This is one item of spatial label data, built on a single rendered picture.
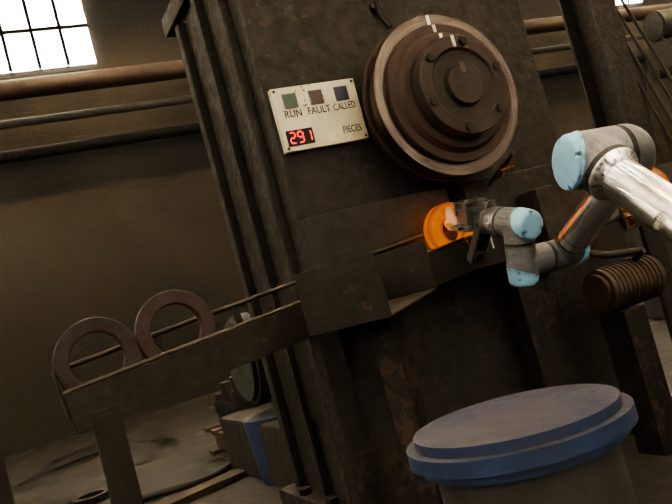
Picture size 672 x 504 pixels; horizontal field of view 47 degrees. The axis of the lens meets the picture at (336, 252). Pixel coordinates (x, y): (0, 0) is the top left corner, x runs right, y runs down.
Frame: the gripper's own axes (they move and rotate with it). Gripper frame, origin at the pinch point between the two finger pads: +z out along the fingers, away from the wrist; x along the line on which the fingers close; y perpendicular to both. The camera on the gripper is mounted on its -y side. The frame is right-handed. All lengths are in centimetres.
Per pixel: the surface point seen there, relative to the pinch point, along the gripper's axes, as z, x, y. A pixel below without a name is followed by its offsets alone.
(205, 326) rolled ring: -5, 75, -9
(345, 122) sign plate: 17.4, 18.4, 31.8
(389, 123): 3.2, 12.6, 30.0
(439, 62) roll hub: -0.8, -3.1, 44.0
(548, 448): -109, 63, -8
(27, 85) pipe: 576, 42, 100
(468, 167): -0.8, -8.5, 14.5
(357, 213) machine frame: 7.4, 24.0, 7.3
